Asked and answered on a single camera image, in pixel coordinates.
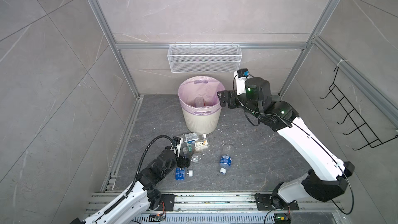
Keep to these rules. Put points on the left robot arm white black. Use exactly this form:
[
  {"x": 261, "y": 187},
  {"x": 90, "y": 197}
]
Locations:
[{"x": 142, "y": 194}]

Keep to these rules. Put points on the cream ribbed waste bin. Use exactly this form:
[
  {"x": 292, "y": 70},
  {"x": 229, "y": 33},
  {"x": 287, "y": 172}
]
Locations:
[{"x": 201, "y": 124}]

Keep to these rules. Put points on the black wire hook rack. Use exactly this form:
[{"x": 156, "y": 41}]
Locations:
[{"x": 370, "y": 137}]

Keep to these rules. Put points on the aluminium rail base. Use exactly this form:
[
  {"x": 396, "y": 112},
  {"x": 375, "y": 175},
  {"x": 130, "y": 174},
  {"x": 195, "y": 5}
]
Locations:
[{"x": 236, "y": 208}]

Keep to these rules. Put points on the pink bin liner bag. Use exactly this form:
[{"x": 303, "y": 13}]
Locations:
[{"x": 204, "y": 86}]

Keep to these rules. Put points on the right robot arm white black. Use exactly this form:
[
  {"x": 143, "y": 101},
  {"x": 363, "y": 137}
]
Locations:
[{"x": 328, "y": 177}]

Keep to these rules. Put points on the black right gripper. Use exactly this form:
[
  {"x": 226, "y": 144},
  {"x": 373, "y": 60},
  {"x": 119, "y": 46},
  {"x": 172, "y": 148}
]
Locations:
[{"x": 232, "y": 95}]

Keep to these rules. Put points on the blue Fiji water bottle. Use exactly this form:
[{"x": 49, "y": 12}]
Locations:
[{"x": 199, "y": 102}]

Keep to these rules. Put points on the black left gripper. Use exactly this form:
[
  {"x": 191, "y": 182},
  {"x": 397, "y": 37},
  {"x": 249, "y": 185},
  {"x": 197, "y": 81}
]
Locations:
[{"x": 183, "y": 163}]

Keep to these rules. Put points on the white wire mesh basket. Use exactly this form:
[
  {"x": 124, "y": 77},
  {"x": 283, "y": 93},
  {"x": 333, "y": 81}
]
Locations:
[{"x": 204, "y": 58}]

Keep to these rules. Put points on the clear bottle blue label upright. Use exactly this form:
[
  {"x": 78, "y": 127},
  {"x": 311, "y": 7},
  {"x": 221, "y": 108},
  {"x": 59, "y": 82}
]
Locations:
[{"x": 226, "y": 158}]

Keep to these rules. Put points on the clear bottle white barcode label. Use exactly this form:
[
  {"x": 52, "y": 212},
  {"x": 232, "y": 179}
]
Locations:
[{"x": 189, "y": 138}]

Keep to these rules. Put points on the crushed bottle blue label lower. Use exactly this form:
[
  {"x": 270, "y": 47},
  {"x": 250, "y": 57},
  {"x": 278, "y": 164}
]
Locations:
[{"x": 182, "y": 173}]

